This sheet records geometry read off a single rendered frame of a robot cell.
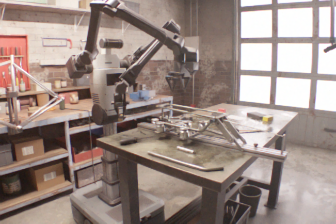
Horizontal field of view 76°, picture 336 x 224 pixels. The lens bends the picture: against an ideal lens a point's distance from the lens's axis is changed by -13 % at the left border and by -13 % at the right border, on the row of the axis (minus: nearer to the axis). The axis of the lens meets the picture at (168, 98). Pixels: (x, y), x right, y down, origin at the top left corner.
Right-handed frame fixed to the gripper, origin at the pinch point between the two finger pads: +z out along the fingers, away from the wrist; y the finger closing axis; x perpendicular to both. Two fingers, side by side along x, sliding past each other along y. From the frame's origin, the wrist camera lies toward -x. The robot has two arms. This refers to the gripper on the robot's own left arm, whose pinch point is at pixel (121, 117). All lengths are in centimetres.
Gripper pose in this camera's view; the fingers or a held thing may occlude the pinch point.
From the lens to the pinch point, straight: 139.6
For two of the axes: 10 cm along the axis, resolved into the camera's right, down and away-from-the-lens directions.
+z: 0.0, 9.9, 1.5
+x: -1.0, -1.5, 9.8
